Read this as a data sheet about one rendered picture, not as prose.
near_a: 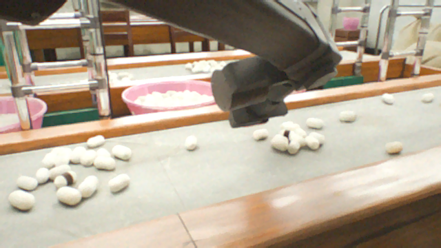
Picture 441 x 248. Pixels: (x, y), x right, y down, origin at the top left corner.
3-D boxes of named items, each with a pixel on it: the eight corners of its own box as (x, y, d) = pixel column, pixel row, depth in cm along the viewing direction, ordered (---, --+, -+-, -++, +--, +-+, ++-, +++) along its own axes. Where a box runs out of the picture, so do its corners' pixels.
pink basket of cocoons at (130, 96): (242, 124, 94) (243, 91, 91) (165, 154, 76) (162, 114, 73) (181, 104, 111) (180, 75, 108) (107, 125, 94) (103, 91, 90)
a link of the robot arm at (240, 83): (344, 68, 40) (312, 9, 42) (264, 89, 35) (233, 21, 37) (293, 110, 50) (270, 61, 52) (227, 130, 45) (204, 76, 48)
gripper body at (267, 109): (219, 90, 56) (236, 68, 49) (271, 84, 60) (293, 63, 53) (230, 127, 54) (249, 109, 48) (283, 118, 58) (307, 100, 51)
